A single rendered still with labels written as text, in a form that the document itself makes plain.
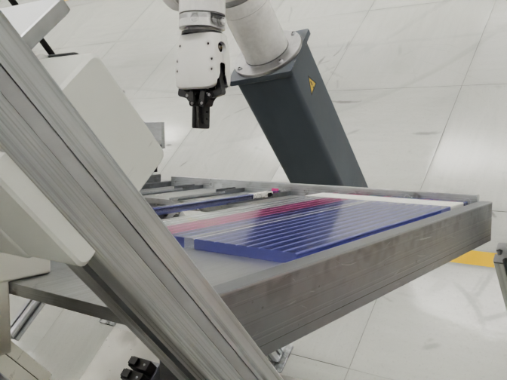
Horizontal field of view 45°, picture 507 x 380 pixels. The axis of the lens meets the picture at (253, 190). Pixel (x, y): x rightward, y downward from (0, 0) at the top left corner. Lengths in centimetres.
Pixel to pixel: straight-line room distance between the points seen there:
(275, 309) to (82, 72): 27
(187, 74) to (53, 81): 88
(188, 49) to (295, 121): 60
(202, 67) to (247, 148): 151
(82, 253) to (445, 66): 237
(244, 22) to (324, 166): 48
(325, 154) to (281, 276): 126
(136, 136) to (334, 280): 31
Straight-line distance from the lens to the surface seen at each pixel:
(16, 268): 55
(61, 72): 30
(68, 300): 49
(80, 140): 29
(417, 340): 177
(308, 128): 168
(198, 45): 114
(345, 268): 59
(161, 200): 112
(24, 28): 34
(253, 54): 160
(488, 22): 278
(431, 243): 79
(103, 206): 30
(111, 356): 129
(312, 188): 115
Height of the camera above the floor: 148
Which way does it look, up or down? 38 degrees down
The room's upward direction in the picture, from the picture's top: 31 degrees counter-clockwise
